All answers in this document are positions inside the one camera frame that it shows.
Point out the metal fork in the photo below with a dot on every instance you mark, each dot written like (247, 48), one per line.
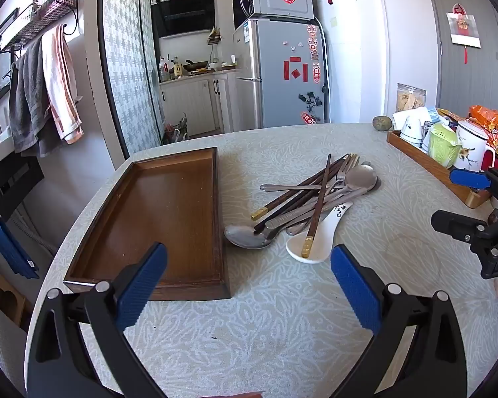
(354, 161)
(342, 165)

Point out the white lidded mug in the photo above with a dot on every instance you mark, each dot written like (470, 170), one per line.
(475, 145)

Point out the cabbage shaped pot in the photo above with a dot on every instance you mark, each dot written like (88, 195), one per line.
(444, 147)

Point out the pink striped towel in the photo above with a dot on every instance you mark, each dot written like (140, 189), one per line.
(62, 91)

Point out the black range hood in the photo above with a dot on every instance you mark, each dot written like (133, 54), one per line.
(182, 14)

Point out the dark wooden chopstick gold tip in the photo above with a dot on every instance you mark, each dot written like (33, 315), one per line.
(320, 192)
(311, 180)
(269, 219)
(259, 214)

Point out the orange snack bag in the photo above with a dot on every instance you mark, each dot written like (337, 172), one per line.
(491, 120)

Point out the yellow label sauce bottle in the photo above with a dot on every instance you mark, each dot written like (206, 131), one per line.
(177, 68)

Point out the white cup with dark print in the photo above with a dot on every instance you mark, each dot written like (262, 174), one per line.
(411, 128)

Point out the clear plastic bottle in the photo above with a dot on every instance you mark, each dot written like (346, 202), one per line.
(163, 70)

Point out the long wooden cup tray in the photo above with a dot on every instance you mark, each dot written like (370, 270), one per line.
(431, 166)

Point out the brown wooden tray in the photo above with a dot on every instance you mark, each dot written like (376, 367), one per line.
(157, 215)

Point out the black framed mirror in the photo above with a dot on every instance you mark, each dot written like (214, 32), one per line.
(0, 49)

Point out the silver fridge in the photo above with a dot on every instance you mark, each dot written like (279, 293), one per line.
(274, 91)

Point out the white kitchen cabinet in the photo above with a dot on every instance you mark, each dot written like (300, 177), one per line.
(191, 103)

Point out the grey stone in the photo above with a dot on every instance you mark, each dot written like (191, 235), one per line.
(381, 123)

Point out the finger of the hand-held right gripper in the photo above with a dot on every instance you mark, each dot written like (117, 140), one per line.
(469, 178)
(456, 226)

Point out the white ceramic spoon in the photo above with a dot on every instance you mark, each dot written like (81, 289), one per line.
(315, 240)

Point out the clear jar of snacks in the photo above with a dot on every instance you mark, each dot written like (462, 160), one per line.
(411, 99)

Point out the grey towel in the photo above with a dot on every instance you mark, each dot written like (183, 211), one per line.
(27, 99)

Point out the black wok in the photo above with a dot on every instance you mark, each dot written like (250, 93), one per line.
(197, 65)

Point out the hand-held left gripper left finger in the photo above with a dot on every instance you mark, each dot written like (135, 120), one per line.
(143, 286)

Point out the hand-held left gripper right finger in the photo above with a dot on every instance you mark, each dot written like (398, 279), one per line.
(355, 294)

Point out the metal spoon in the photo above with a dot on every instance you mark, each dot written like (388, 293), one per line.
(359, 178)
(247, 237)
(274, 187)

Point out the silver microwave oven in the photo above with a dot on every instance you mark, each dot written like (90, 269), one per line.
(274, 0)

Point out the patterned sliding door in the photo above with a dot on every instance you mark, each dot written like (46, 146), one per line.
(124, 70)

